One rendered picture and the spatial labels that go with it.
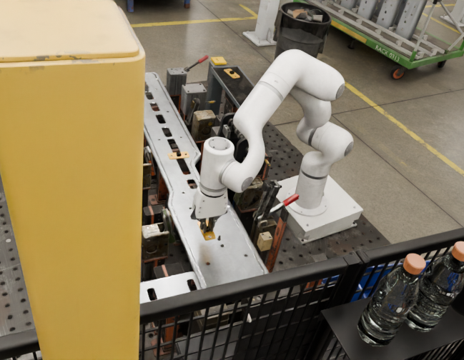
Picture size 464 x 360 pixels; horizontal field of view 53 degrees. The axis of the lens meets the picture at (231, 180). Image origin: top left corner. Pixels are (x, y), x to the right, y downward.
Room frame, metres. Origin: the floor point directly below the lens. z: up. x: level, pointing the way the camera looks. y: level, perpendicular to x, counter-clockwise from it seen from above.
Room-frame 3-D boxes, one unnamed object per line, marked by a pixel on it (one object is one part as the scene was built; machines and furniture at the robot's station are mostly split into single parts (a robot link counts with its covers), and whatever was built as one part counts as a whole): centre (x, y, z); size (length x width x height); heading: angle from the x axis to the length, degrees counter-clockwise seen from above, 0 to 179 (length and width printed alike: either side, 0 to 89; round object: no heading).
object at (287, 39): (4.31, -0.39, 0.36); 0.54 x 0.50 x 0.73; 125
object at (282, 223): (1.06, -0.18, 0.95); 0.03 x 0.01 x 0.50; 28
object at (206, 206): (1.05, 0.05, 1.19); 0.10 x 0.07 x 0.11; 118
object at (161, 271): (0.92, 0.14, 0.84); 0.11 x 0.10 x 0.28; 118
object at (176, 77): (2.08, 0.36, 0.88); 0.11 x 0.10 x 0.36; 118
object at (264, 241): (1.06, -0.14, 0.88); 0.04 x 0.04 x 0.36; 28
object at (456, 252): (0.55, -0.39, 1.53); 0.06 x 0.06 x 0.20
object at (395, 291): (0.51, -0.30, 1.53); 0.06 x 0.06 x 0.20
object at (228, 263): (1.50, 0.24, 1.00); 1.38 x 0.22 x 0.02; 28
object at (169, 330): (0.84, 0.11, 0.84); 0.11 x 0.06 x 0.29; 118
